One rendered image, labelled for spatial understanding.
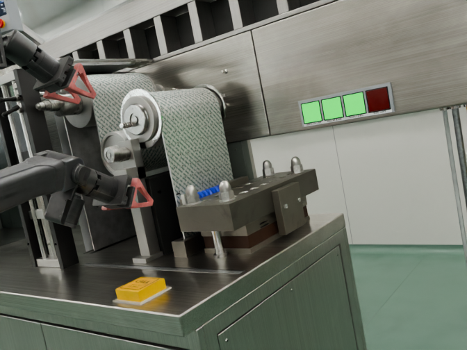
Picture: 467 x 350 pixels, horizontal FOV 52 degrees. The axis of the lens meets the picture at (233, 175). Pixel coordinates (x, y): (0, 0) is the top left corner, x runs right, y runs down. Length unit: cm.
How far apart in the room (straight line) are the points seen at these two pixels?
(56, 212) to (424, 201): 307
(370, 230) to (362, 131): 78
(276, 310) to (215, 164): 45
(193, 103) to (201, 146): 11
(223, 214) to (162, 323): 29
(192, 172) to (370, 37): 54
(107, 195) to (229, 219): 26
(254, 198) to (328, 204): 293
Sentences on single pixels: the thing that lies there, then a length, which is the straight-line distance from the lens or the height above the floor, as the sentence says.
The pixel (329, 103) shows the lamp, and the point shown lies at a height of 120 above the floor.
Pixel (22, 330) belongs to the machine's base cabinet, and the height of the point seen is 78.
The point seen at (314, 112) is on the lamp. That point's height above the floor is 118.
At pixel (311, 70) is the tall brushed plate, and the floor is 129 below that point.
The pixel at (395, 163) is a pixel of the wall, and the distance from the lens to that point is 372.
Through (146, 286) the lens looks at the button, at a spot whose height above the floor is 92.
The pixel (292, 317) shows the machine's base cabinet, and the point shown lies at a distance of 112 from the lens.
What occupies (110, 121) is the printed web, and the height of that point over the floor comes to 127.
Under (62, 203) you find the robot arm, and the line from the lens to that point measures 97.
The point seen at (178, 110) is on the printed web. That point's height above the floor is 125.
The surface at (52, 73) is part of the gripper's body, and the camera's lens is 109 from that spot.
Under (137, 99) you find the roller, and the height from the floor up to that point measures 130.
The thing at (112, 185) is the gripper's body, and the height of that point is 112.
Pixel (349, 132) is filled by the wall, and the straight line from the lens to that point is 381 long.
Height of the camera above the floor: 120
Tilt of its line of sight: 6 degrees down
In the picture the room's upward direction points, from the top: 11 degrees counter-clockwise
